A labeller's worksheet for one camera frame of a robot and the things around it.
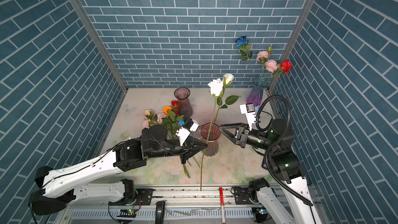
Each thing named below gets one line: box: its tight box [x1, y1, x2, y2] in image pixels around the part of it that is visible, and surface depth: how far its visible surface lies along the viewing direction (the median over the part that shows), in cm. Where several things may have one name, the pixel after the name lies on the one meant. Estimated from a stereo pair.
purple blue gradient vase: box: [246, 76, 269, 107], surface depth 101 cm
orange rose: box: [162, 106, 173, 115], surface depth 104 cm
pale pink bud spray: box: [142, 109, 167, 129], surface depth 101 cm
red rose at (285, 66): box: [273, 59, 293, 76], surface depth 90 cm
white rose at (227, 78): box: [214, 73, 240, 125], surface depth 71 cm
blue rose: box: [235, 35, 256, 80], surface depth 91 cm
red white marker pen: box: [218, 187, 226, 224], surface depth 73 cm
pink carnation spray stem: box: [256, 45, 279, 83], surface depth 96 cm
